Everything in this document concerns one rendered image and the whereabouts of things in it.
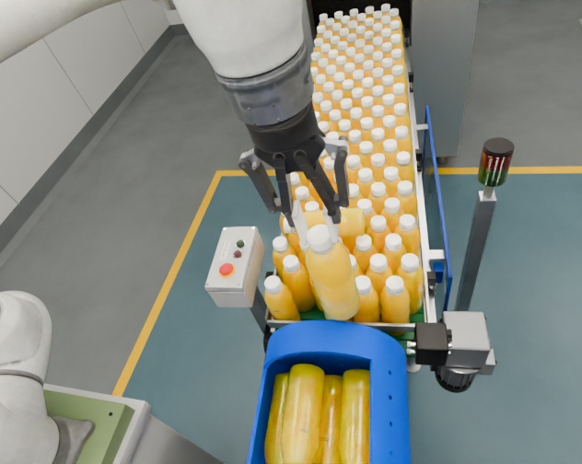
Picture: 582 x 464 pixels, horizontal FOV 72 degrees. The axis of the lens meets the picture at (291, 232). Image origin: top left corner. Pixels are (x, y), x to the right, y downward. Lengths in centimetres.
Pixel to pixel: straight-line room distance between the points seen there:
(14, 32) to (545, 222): 249
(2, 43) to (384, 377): 68
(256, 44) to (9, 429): 80
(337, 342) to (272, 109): 46
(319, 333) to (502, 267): 173
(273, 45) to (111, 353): 231
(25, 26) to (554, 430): 203
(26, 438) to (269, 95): 80
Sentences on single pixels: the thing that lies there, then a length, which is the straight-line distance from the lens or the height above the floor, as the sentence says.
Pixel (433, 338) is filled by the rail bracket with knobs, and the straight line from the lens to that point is 100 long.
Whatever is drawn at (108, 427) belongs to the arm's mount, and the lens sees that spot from 107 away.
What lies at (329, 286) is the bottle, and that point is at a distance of 64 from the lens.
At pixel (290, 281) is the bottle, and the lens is 104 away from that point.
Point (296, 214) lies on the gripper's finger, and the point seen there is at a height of 151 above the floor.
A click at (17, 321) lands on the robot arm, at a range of 99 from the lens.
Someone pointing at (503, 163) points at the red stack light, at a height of 123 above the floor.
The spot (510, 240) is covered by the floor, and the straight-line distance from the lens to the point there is 250.
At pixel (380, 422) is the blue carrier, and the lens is 73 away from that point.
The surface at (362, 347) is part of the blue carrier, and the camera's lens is 75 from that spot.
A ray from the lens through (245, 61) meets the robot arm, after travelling 37.
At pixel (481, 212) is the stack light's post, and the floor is 106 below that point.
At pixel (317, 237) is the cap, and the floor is 145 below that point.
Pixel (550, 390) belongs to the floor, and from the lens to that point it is 212.
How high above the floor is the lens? 190
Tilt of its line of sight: 48 degrees down
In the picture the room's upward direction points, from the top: 17 degrees counter-clockwise
